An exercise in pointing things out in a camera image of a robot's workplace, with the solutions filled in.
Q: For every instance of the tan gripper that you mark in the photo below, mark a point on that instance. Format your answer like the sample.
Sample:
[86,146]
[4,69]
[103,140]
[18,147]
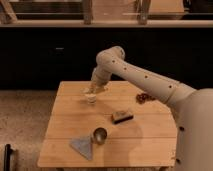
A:
[95,89]

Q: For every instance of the yellow banana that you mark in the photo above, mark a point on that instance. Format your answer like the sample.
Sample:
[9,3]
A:
[86,90]

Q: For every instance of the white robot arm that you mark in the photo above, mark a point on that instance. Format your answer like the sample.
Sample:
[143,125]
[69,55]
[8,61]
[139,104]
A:
[192,109]

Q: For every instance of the white paper cup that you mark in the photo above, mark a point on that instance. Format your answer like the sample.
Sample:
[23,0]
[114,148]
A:
[90,98]

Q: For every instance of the small metal cup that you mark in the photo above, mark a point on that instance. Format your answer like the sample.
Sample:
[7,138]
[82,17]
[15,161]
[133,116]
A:
[100,135]

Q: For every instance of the wooden block eraser brush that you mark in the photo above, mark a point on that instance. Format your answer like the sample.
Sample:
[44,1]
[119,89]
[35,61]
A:
[121,116]

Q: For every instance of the dark red grape bunch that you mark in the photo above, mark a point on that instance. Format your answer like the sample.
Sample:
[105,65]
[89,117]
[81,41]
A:
[143,98]

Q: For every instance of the wooden folding table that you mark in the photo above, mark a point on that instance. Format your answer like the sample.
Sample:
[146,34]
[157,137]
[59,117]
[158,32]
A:
[147,140]

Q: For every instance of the grey folded cloth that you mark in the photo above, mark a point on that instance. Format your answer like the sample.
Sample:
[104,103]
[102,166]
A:
[83,145]

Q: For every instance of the black object at floor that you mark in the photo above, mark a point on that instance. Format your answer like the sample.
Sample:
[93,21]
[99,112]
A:
[8,157]

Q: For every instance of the wooden shelf rail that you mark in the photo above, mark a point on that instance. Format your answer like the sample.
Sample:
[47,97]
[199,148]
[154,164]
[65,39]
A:
[106,13]

